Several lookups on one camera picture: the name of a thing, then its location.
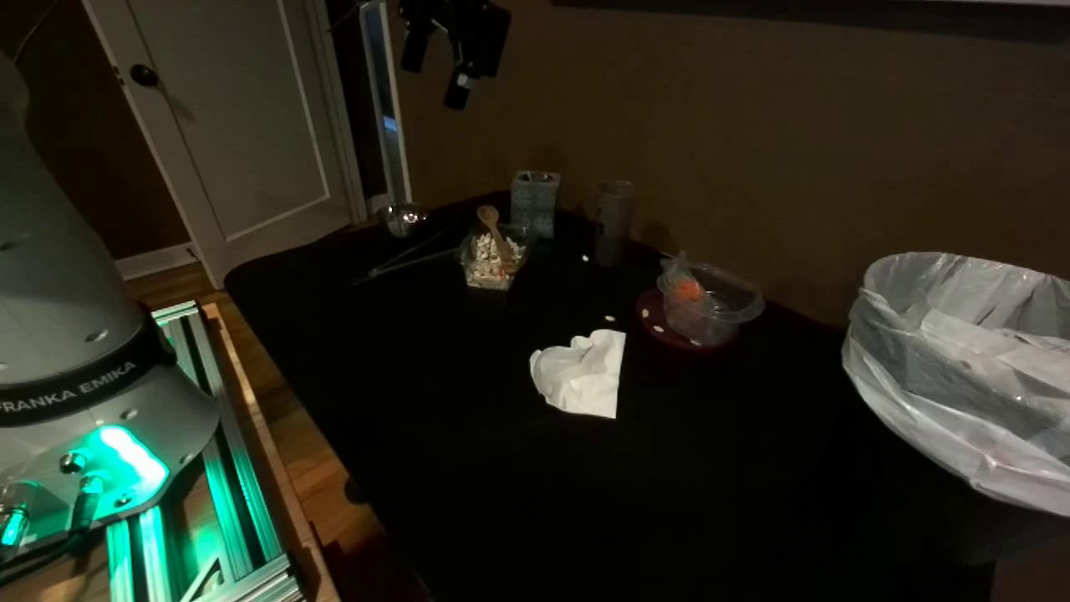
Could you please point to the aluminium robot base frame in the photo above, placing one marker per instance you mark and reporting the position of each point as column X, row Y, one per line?
column 164, row 494

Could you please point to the white crumpled napkin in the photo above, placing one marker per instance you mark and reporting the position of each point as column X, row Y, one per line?
column 580, row 375

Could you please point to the clear bowl with red lid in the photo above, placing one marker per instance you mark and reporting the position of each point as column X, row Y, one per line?
column 696, row 304

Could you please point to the trash bin with plastic liner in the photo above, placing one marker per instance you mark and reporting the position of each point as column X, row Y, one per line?
column 967, row 358

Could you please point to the wooden cooking spoon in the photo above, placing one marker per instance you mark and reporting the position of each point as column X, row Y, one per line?
column 489, row 220

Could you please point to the clear drinking glass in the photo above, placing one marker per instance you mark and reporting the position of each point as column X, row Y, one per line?
column 613, row 220

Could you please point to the round metal lid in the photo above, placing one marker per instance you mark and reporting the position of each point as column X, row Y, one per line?
column 404, row 217

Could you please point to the white panel door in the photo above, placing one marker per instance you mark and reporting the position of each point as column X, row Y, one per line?
column 244, row 118

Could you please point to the black camera on stand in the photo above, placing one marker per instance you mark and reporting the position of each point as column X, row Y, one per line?
column 477, row 34

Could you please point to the patterned tissue box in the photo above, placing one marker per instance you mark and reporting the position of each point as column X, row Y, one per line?
column 534, row 200

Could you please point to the clear lunchbox with seeds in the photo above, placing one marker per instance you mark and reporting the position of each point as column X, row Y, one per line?
column 489, row 261

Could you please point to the metal tongs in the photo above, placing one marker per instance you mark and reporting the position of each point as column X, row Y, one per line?
column 414, row 259

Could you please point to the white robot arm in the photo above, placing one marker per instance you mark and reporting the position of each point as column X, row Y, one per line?
column 68, row 368

